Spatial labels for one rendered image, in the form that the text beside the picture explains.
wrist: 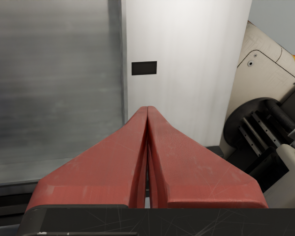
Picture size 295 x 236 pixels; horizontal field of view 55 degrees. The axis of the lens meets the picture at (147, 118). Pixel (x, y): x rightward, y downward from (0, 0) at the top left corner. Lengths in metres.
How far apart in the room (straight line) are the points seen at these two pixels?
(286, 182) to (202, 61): 0.51
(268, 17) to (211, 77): 1.09
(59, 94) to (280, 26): 1.27
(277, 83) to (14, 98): 1.06
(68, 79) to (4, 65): 0.07
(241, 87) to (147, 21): 0.90
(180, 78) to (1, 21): 0.20
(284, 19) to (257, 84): 0.40
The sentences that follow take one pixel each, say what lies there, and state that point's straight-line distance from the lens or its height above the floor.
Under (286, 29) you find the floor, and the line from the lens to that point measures 1.52.
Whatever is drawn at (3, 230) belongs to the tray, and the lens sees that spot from 0.53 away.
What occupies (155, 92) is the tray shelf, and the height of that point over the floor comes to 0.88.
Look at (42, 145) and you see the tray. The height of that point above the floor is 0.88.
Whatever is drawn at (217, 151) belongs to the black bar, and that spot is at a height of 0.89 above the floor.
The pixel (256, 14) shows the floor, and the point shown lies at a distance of 1.41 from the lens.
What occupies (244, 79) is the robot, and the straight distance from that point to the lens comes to 1.17.
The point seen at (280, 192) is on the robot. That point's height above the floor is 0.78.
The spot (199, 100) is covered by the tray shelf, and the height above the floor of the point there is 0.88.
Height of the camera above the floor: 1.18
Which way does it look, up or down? 53 degrees down
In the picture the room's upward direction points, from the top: 163 degrees clockwise
